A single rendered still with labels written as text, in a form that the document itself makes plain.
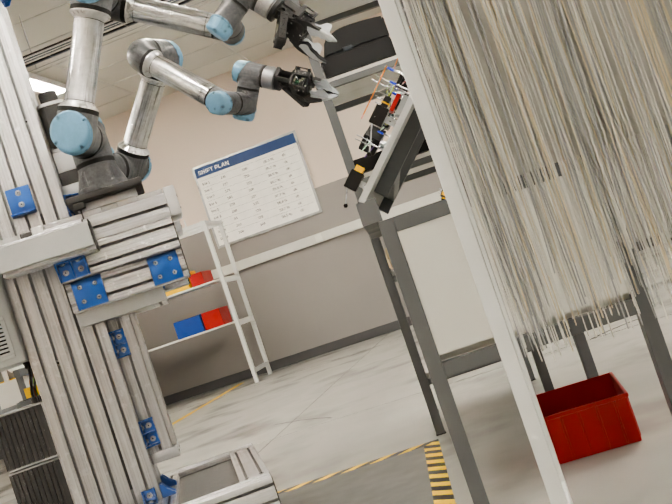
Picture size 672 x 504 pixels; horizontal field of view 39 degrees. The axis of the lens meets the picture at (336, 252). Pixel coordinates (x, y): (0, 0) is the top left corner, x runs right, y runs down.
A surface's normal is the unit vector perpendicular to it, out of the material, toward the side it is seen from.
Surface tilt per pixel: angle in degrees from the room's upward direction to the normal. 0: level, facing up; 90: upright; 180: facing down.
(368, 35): 90
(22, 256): 90
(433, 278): 90
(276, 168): 90
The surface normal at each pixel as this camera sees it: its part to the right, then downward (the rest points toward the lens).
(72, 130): -0.03, 0.10
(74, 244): 0.15, -0.08
